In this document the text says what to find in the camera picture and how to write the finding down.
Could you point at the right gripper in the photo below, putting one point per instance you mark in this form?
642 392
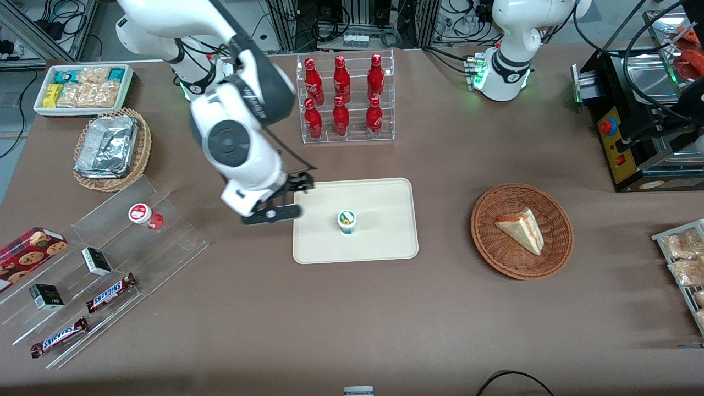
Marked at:
297 182

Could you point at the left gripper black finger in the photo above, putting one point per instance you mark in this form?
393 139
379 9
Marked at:
649 131

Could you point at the green lidded yogurt cup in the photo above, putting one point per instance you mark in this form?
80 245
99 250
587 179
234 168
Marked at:
347 221

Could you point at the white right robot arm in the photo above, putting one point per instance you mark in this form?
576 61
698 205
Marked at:
236 143

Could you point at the cream plastic tray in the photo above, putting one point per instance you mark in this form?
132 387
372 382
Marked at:
385 231

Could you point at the red gum bottle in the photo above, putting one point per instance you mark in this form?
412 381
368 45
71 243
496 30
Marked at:
144 215

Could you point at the black machine with yellow panel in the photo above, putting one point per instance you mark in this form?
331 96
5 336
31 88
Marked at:
610 82

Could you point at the red cola bottle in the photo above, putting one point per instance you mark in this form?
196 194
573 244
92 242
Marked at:
342 81
374 118
341 120
314 82
375 80
313 122

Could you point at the clear acrylic bottle rack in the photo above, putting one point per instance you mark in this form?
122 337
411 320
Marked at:
357 132

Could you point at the clear bag of nuts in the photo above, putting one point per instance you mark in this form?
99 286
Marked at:
682 245
687 271

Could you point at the clear acrylic tiered stand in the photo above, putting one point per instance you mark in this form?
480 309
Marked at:
165 247

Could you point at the light wicker basket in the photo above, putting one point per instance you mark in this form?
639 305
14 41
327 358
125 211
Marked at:
144 148

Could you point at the wrapped triangle sandwich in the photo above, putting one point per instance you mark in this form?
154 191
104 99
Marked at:
522 231

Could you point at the white power strip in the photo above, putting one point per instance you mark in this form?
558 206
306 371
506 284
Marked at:
356 40

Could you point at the silver foil container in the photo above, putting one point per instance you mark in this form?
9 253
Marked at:
107 146

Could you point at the round brown wicker basket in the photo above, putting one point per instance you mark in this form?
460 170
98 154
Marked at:
495 247

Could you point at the small black box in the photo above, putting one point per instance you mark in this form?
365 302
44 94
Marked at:
47 297
97 262

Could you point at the brown Snickers bar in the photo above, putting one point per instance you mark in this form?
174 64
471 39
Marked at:
110 292
59 336

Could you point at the small grey object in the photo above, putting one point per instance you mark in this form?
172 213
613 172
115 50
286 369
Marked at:
358 391

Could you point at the teal snack pack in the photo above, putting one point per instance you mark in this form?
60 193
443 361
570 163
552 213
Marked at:
66 76
116 75

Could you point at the white rectangular snack bin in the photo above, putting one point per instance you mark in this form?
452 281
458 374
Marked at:
82 112

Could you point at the clear peanut snack bag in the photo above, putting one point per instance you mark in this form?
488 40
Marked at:
88 95
93 74

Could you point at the yellow snack pack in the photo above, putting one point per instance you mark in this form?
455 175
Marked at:
52 95

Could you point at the red tartan cookie box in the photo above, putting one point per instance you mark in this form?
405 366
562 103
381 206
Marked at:
27 256

